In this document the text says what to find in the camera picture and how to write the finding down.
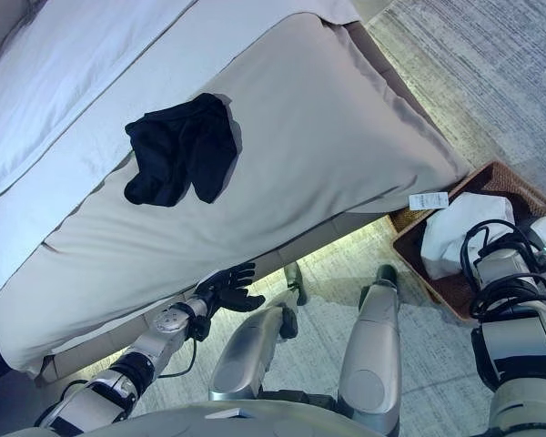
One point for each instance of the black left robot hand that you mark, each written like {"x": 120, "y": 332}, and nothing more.
{"x": 223, "y": 291}

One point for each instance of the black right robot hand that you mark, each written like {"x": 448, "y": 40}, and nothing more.
{"x": 532, "y": 241}

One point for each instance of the white garment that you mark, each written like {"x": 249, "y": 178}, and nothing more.
{"x": 455, "y": 232}

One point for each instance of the black garment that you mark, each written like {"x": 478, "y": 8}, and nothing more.
{"x": 177, "y": 155}

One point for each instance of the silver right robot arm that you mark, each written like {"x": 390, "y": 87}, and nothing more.
{"x": 518, "y": 350}

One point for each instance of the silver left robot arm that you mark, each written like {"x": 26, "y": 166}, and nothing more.
{"x": 154, "y": 350}

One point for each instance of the beige panelled bed base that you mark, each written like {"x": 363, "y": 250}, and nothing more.
{"x": 273, "y": 259}

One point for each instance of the brown wicker basket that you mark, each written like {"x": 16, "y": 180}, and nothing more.
{"x": 496, "y": 182}

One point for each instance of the beige bed blanket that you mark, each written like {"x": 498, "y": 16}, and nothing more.
{"x": 323, "y": 136}

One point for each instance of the silver left robot leg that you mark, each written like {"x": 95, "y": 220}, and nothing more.
{"x": 250, "y": 350}

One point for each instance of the silver robot leg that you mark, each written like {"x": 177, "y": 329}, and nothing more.
{"x": 250, "y": 350}
{"x": 373, "y": 341}

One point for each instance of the white printed fabric tag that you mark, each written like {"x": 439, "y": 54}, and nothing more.
{"x": 427, "y": 201}

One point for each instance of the grey robot torso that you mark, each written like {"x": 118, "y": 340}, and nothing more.
{"x": 277, "y": 421}

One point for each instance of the silver right robot leg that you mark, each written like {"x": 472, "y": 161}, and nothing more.
{"x": 373, "y": 341}

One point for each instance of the grey striped rug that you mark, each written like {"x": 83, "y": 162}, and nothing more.
{"x": 482, "y": 68}

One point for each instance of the white duvet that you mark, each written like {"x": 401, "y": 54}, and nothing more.
{"x": 73, "y": 68}

